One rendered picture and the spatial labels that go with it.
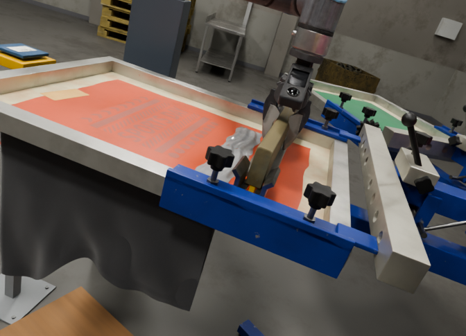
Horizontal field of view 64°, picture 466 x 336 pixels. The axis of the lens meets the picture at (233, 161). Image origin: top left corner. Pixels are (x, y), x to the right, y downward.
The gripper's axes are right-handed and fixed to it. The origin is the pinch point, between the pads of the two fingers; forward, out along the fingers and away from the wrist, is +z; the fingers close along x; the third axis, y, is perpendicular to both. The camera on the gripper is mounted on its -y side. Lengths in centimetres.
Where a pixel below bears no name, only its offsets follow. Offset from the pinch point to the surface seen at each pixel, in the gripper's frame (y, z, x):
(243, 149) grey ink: 1.6, 4.9, 6.5
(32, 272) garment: -20, 46, 44
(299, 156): 11.6, 5.3, -6.4
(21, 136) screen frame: -29.2, 4.8, 40.0
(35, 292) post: 16, 100, 72
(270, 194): -14.5, 5.3, -3.4
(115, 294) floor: 33, 101, 45
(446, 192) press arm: -2.6, -3.3, -35.7
